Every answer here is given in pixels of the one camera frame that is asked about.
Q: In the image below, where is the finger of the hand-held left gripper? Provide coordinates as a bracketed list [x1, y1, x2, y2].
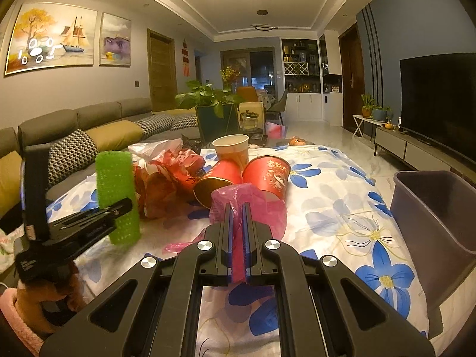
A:
[46, 198, 134, 248]

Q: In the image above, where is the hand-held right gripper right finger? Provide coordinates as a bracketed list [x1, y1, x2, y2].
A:
[242, 203, 436, 357]

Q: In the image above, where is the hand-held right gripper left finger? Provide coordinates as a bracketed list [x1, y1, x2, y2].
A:
[39, 203, 236, 357]

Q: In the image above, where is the pink plastic bag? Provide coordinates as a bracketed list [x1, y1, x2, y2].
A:
[164, 184, 289, 283]

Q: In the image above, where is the green foam fruit net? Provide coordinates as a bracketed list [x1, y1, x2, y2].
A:
[95, 151, 142, 248]

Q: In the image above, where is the red paper cup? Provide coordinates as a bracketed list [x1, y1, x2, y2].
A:
[193, 160, 244, 209]
[242, 155, 291, 203]

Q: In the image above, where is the red white plastic bag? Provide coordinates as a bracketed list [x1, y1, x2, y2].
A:
[133, 149, 206, 219]

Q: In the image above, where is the grey plastic bin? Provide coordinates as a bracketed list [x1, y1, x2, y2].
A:
[390, 170, 476, 339]

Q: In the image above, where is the person's left forearm pink sleeve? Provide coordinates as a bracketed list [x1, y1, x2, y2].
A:
[0, 290, 45, 357]

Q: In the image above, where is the person's left hand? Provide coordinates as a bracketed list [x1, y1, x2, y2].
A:
[17, 262, 86, 337]

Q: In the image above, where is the yellow cushion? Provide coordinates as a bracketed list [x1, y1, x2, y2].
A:
[87, 121, 145, 153]
[152, 108, 196, 117]
[0, 151, 23, 218]

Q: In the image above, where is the large houndstooth cushion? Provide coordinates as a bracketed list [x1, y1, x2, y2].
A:
[48, 128, 99, 187]

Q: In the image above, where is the white floral bag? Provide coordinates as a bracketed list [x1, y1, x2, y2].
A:
[0, 227, 25, 257]

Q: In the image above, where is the apple print paper cup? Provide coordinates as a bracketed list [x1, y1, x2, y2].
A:
[212, 134, 249, 168]

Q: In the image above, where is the blue floral tablecloth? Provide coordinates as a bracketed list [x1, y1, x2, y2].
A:
[41, 143, 430, 357]

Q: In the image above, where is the black plastic bag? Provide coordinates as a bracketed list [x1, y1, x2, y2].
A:
[180, 134, 203, 150]

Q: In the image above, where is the grey sofa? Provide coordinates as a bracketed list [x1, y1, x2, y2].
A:
[0, 98, 201, 224]

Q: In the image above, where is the dark green planter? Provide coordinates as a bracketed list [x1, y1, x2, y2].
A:
[195, 102, 244, 142]

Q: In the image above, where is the pink box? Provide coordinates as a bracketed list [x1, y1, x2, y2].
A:
[268, 122, 287, 140]

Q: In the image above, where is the glass jar with lid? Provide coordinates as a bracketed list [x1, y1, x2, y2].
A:
[240, 111, 261, 131]

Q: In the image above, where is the small houndstooth cushion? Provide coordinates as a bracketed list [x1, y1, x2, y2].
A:
[169, 115, 198, 131]
[134, 114, 176, 140]

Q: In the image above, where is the grey dining chair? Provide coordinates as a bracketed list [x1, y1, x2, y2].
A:
[266, 89, 289, 123]

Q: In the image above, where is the orange chair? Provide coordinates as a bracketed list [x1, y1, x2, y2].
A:
[237, 87, 261, 103]

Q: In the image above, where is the green pothos plant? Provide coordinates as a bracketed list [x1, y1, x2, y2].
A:
[176, 80, 244, 118]

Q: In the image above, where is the white display cabinet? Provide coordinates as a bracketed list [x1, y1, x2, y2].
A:
[281, 37, 322, 121]

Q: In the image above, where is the yellow flower bouquet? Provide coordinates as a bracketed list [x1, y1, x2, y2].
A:
[220, 65, 240, 90]

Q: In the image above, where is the large sailboat painting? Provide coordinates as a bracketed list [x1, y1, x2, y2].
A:
[4, 3, 98, 77]

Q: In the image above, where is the light wooden door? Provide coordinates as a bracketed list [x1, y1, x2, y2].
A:
[147, 29, 178, 112]

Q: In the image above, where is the glass balcony door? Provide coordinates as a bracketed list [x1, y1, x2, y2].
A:
[220, 46, 276, 93]

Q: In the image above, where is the white side table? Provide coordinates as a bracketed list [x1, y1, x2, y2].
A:
[353, 115, 383, 138]

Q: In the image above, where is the small landscape painting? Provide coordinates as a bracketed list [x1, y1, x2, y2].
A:
[99, 12, 131, 68]

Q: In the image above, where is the grey television cabinet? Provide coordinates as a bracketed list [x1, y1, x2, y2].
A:
[374, 126, 476, 179]

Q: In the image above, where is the dark wooden door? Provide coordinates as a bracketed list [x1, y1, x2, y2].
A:
[338, 22, 365, 131]

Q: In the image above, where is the black television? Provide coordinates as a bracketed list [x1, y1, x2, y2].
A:
[400, 54, 476, 153]

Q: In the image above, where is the red wall hanging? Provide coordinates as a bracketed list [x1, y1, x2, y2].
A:
[180, 39, 190, 79]

